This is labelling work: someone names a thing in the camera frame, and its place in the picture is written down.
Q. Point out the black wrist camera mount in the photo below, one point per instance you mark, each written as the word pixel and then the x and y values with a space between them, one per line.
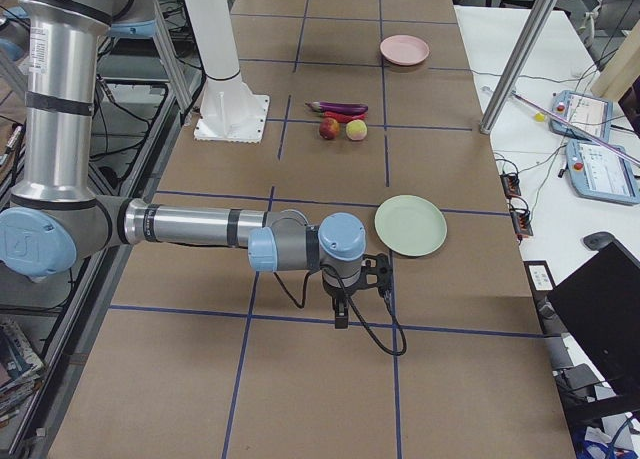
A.
pixel 376 272

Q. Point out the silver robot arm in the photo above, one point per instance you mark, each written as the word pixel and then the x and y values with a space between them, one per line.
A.
pixel 54 219

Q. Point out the reacher grabber stick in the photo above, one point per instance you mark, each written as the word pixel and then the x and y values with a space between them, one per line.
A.
pixel 575 126

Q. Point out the white pedestal column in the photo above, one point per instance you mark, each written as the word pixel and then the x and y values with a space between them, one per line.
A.
pixel 229 110

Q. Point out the teach pendant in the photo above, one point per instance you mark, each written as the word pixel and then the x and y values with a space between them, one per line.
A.
pixel 589 114
pixel 599 174

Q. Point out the black computer mouse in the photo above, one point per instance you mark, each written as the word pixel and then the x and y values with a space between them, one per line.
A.
pixel 598 240

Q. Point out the green plate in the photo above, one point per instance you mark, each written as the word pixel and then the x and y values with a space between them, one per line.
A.
pixel 410 225

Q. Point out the lower teach pendant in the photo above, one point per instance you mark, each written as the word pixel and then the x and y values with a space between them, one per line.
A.
pixel 599 174

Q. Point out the yellow pink peach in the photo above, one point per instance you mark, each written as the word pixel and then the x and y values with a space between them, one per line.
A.
pixel 356 130

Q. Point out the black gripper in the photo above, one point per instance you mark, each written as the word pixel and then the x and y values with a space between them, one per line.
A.
pixel 336 295

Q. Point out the aluminium frame post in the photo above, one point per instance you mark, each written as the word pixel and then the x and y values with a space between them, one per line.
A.
pixel 528 37

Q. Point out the red green pomegranate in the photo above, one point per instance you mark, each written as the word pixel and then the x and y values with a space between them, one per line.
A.
pixel 329 128

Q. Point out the black monitor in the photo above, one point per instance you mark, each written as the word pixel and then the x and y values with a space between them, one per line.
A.
pixel 599 306

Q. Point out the pink plate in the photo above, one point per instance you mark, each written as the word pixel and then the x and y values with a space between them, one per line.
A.
pixel 404 50

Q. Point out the upper teach pendant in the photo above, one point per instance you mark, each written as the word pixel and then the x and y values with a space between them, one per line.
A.
pixel 589 114

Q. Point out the stack of magazines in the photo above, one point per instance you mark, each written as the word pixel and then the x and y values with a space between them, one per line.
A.
pixel 21 369

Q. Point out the red chili pepper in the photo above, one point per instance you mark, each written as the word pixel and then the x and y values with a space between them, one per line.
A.
pixel 342 118

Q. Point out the orange black connector box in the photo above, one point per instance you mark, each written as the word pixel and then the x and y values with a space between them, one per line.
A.
pixel 510 184

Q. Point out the purple eggplant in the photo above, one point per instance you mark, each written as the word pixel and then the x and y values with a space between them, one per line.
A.
pixel 350 109

